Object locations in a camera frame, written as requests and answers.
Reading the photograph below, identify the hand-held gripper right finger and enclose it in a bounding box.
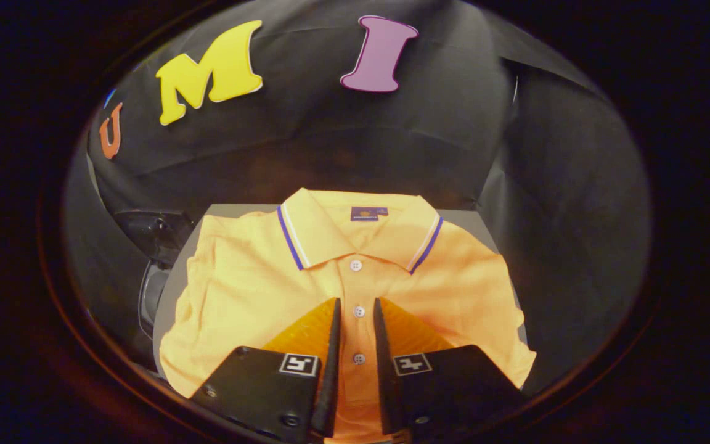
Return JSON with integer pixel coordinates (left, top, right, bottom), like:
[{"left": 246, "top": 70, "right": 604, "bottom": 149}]
[{"left": 372, "top": 297, "right": 525, "bottom": 442}]

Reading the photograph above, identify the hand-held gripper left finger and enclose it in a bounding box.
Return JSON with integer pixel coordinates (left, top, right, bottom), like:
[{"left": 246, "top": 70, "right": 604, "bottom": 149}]
[{"left": 190, "top": 297, "right": 342, "bottom": 443}]

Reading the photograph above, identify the orange polo shirt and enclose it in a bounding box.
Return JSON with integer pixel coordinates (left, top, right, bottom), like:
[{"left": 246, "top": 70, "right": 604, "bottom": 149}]
[{"left": 159, "top": 188, "right": 537, "bottom": 444}]

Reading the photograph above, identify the grey cabinet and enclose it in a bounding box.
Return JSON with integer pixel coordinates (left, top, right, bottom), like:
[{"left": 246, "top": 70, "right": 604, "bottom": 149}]
[{"left": 153, "top": 203, "right": 528, "bottom": 371}]

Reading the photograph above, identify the black backdrop cloth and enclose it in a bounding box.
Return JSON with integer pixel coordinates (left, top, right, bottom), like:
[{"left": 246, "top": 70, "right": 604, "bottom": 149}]
[{"left": 62, "top": 0, "right": 651, "bottom": 395}]

